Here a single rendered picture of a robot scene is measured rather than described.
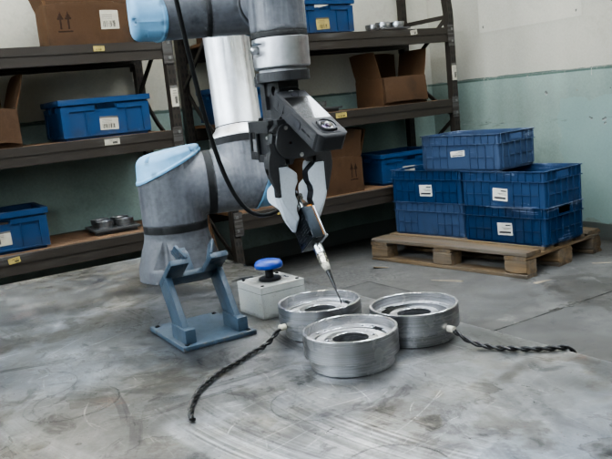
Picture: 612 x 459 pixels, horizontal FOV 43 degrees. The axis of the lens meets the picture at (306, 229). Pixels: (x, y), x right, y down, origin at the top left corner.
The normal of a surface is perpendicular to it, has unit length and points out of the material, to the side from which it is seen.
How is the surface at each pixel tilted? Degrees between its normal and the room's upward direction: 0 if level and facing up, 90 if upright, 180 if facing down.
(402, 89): 87
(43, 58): 90
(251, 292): 90
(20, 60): 90
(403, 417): 0
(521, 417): 0
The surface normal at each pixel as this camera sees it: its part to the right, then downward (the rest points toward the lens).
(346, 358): -0.14, 0.18
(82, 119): 0.54, 0.09
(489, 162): -0.74, 0.18
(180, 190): 0.26, 0.14
